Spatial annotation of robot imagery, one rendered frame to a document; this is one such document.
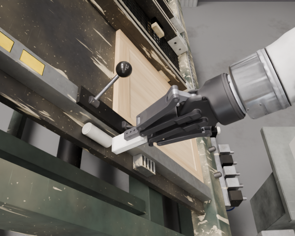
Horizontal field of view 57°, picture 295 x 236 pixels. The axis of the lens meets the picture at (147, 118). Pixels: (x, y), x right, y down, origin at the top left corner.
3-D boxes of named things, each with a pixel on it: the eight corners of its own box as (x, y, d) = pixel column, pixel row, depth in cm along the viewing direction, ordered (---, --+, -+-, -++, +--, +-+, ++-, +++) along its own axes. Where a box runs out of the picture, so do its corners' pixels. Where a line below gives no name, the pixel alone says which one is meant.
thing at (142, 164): (147, 177, 80) (155, 174, 79) (132, 168, 75) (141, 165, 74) (146, 165, 83) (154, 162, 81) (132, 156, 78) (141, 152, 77)
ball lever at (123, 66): (97, 114, 63) (138, 71, 62) (85, 105, 60) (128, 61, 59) (92, 106, 65) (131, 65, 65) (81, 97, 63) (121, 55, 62)
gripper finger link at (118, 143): (145, 140, 47) (143, 138, 46) (114, 153, 50) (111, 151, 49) (144, 126, 49) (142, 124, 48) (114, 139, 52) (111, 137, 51)
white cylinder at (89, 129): (80, 135, 62) (104, 149, 68) (90, 130, 61) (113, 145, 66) (82, 124, 64) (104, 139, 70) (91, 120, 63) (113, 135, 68)
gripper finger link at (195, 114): (202, 117, 42) (199, 112, 41) (142, 141, 46) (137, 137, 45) (198, 98, 44) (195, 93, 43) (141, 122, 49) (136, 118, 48)
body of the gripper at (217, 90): (233, 97, 36) (172, 123, 40) (253, 127, 41) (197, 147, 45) (221, 59, 40) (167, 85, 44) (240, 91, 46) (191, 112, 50)
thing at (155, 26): (159, 38, 145) (164, 35, 144) (151, 27, 140) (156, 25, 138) (159, 35, 147) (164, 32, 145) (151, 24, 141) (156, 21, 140)
